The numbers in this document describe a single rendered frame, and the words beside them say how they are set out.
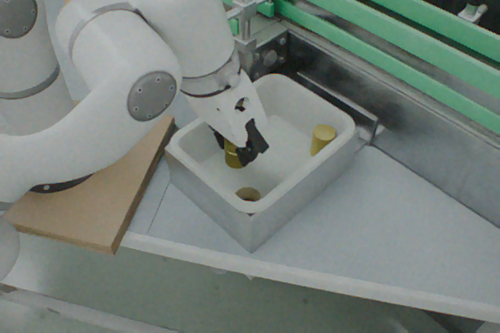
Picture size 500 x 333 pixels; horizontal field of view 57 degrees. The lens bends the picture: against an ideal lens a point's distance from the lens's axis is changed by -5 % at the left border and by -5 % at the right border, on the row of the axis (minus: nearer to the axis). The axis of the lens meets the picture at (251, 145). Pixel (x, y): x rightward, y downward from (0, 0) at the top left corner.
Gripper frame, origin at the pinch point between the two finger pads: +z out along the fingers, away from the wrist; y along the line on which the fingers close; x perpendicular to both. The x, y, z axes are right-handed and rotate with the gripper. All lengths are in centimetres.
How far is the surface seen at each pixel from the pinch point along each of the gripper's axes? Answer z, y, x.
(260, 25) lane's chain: 1.0, 13.9, -18.3
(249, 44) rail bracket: -2.7, 9.2, -12.2
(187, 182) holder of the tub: 3.1, 2.8, 8.1
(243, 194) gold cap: 3.1, -4.6, 4.2
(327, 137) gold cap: 5.7, -6.3, -10.6
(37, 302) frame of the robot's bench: 53, 39, 50
